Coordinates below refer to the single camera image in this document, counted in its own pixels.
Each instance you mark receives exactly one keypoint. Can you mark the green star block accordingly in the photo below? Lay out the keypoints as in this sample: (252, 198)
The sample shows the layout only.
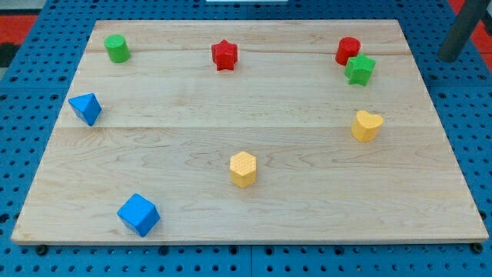
(359, 69)

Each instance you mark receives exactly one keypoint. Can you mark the red cylinder block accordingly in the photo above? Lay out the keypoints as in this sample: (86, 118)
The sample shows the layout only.
(348, 47)

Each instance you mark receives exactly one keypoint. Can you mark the red star block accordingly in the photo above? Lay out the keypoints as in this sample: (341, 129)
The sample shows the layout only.
(224, 55)

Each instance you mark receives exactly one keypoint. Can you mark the yellow heart block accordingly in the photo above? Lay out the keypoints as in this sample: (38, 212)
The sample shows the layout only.
(366, 126)

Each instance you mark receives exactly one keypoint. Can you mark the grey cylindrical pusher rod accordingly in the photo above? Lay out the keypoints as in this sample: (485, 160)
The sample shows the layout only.
(470, 14)

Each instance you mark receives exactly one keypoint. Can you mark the wooden board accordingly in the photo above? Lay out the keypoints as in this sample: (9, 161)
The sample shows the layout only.
(249, 132)

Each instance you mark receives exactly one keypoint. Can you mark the yellow hexagon block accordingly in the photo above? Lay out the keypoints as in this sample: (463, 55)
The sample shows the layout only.
(243, 169)

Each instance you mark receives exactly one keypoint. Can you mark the green cylinder block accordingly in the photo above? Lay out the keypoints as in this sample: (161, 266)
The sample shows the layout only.
(117, 48)

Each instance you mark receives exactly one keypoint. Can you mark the blue cube block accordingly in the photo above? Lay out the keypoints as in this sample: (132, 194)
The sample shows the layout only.
(139, 215)

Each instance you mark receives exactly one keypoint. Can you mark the blue triangular prism block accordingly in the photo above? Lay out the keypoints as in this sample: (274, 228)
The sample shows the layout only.
(86, 107)

